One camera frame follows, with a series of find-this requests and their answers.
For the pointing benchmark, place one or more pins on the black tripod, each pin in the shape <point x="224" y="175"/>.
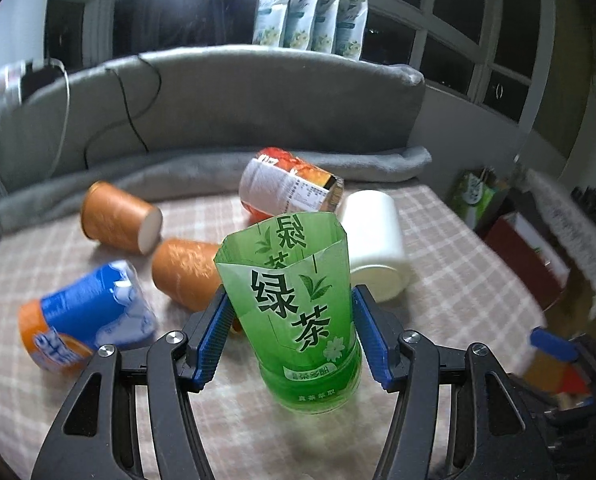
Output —
<point x="213" y="5"/>

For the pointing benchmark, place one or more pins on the dark electronic device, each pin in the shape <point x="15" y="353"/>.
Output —
<point x="25" y="82"/>

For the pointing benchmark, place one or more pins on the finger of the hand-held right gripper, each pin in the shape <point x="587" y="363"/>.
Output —
<point x="553" y="342"/>

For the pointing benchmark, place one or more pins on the red and white label cup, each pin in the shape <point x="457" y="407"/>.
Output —
<point x="283" y="185"/>

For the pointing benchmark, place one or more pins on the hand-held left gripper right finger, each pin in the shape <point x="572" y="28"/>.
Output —
<point x="373" y="340"/>

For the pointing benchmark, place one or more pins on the grey padded headboard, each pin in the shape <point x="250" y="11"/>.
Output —
<point x="278" y="100"/>

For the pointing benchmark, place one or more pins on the orange paper cup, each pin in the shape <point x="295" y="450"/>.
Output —
<point x="113" y="215"/>
<point x="185" y="272"/>

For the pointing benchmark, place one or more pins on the green label plastic cup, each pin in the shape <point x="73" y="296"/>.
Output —
<point x="293" y="310"/>

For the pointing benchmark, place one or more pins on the blue and orange label cup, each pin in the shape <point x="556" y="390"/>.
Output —
<point x="88" y="310"/>

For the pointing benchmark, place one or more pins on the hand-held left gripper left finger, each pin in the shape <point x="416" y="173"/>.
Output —
<point x="213" y="340"/>

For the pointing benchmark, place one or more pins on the green carton box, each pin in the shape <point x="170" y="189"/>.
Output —
<point x="473" y="195"/>

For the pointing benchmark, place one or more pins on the white lace cloth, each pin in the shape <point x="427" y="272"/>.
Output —
<point x="573" y="225"/>

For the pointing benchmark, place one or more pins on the orange red container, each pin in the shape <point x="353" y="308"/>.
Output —
<point x="558" y="375"/>

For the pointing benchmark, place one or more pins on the dark red box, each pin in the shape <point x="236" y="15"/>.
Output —
<point x="523" y="260"/>

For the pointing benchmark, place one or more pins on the white-framed window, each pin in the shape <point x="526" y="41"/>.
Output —
<point x="453" y="25"/>
<point x="153" y="15"/>

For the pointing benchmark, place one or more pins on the floral refill pouch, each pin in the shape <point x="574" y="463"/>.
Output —
<point x="273" y="5"/>
<point x="330" y="20"/>
<point x="303" y="15"/>
<point x="353" y="25"/>

